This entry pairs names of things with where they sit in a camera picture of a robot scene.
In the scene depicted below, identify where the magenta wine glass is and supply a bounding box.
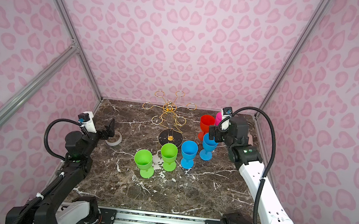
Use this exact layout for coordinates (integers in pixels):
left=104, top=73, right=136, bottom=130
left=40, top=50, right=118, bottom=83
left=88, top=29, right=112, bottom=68
left=215, top=112, right=223, bottom=126

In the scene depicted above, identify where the blue wine glass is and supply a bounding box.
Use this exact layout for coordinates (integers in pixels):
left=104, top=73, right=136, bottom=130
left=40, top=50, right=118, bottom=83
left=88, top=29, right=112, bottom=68
left=181, top=141, right=199, bottom=170
left=200, top=134, right=218, bottom=161

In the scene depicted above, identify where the red wine glass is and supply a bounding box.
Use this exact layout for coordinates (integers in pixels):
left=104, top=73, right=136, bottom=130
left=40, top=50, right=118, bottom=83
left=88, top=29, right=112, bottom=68
left=198, top=115, right=215, bottom=141

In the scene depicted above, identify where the green wine glass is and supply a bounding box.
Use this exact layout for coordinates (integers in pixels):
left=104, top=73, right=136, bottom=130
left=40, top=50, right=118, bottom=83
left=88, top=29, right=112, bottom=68
left=134, top=150, right=154, bottom=179
left=161, top=143, right=178, bottom=172

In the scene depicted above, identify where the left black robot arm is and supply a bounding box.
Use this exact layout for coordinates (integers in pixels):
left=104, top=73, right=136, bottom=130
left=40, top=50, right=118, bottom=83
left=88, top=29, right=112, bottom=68
left=5, top=112, right=115, bottom=224

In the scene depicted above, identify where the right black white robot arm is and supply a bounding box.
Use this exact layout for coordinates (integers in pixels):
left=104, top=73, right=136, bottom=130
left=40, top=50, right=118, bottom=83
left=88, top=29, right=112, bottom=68
left=207, top=115, right=294, bottom=224

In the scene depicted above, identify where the clear tape roll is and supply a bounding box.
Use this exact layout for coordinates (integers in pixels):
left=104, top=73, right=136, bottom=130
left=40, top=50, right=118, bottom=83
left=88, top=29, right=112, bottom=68
left=105, top=131, right=122, bottom=147

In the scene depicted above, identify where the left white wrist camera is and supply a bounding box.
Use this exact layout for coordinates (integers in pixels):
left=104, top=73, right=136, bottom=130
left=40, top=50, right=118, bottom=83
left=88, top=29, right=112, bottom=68
left=78, top=111, right=96, bottom=134

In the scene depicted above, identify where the left black cable hose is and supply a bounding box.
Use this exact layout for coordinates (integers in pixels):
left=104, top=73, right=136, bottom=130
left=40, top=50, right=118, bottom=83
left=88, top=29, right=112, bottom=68
left=41, top=116, right=83, bottom=163

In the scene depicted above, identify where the black cable hose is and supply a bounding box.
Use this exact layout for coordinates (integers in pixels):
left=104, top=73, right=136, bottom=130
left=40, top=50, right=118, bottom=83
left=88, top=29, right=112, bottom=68
left=207, top=103, right=284, bottom=224
left=41, top=116, right=83, bottom=163

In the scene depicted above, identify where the gold wire glass rack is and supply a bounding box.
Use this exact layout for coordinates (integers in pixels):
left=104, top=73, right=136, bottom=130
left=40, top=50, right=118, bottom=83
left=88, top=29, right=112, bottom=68
left=142, top=90, right=197, bottom=148

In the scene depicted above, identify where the right black cable hose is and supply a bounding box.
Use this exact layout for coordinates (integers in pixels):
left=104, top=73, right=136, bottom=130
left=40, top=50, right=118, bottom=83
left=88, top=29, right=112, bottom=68
left=207, top=103, right=284, bottom=224

